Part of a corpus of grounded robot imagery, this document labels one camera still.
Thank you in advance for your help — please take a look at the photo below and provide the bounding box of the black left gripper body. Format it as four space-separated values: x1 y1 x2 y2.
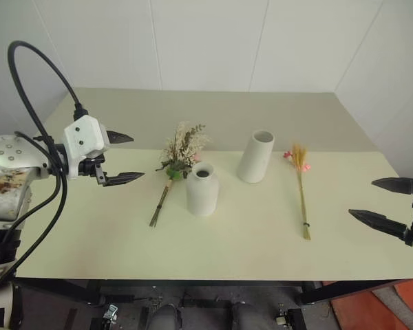
77 154 109 187

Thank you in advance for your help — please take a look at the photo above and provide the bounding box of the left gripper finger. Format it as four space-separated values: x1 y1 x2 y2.
107 129 136 145
103 171 147 188

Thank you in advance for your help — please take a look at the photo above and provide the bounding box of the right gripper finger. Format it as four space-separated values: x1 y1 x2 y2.
371 177 413 196
348 208 409 239

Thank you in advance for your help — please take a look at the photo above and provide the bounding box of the white bottle-shaped vase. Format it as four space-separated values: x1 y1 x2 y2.
186 162 220 218

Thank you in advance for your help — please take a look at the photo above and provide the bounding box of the white cylindrical vase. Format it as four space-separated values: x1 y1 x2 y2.
236 129 275 184

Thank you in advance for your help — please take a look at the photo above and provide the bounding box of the dried beige flower bouquet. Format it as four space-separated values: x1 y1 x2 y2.
149 120 213 228

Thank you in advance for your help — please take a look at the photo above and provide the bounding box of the orange floor mat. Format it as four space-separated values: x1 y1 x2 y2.
321 277 413 330

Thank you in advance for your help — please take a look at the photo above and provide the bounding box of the wheat and pink flower bundle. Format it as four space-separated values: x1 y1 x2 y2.
282 143 313 242

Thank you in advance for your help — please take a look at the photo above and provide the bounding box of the silver metal caster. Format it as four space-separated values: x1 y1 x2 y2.
103 303 120 325

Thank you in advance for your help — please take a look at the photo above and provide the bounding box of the dark grey rounded shape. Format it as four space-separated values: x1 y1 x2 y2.
150 303 180 330

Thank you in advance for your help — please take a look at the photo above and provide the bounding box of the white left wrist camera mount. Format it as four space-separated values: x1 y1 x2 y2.
63 115 109 180

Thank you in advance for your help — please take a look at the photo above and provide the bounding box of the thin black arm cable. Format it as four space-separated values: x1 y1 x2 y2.
0 131 63 274

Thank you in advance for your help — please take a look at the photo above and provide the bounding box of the black table frame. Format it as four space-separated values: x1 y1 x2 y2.
12 277 412 307

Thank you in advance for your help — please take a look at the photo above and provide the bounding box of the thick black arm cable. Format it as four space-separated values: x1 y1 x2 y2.
0 41 90 287

